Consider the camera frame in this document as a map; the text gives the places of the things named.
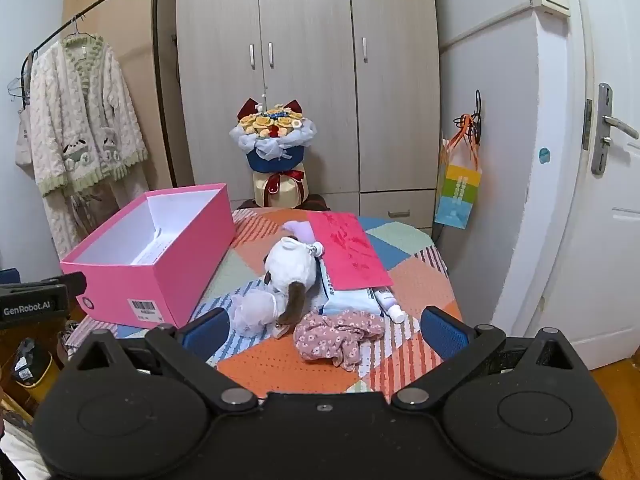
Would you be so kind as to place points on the white plush dog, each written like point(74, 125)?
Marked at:
point(290, 265)

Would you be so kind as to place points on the teal round sticker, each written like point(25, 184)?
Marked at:
point(545, 155)

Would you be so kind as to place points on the colourful paper gift bag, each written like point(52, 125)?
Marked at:
point(457, 195)

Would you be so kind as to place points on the cream fleece robe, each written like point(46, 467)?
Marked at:
point(85, 110)

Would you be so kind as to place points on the beige wardrobe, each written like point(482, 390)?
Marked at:
point(310, 110)

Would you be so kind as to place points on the patchwork blanket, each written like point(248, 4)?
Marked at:
point(280, 365)

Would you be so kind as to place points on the pink cardboard box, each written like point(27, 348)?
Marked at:
point(150, 285)

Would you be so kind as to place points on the beige cloth bag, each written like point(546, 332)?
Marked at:
point(22, 145)

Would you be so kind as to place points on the red envelope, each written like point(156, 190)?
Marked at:
point(350, 255)

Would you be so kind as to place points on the white door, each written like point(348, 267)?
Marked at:
point(600, 260)

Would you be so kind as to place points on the black wall hook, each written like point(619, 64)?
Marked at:
point(477, 105)

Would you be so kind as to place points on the pink floral cloth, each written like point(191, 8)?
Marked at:
point(325, 335)

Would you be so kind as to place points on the white mesh pouch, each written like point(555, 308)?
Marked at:
point(252, 310)

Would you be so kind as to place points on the tall tan cardboard box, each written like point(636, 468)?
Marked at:
point(135, 60)

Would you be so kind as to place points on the blue white wet wipes pack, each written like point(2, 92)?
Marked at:
point(350, 302)

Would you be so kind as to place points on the white cream tube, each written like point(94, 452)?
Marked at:
point(391, 306)

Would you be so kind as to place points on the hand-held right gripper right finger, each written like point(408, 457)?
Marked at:
point(445, 336)

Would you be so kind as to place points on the dark brown stool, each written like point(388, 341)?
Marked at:
point(320, 204)

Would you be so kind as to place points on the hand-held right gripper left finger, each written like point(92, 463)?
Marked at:
point(205, 334)

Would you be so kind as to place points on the yellow flower bouquet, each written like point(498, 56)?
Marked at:
point(272, 155)

